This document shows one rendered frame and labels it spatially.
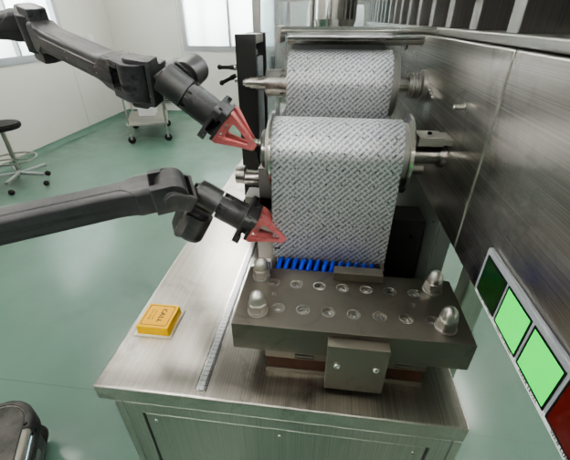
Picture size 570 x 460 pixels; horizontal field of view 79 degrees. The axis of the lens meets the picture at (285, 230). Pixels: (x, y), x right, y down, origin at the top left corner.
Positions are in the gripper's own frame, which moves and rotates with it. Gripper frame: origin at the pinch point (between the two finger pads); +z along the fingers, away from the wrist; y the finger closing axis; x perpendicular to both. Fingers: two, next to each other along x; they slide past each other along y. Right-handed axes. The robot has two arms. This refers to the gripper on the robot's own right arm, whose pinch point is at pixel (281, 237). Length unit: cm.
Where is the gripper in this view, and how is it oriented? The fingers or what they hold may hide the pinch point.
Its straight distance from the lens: 72.2
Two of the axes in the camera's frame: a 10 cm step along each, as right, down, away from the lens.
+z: 8.6, 4.7, 1.7
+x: 4.9, -7.1, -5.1
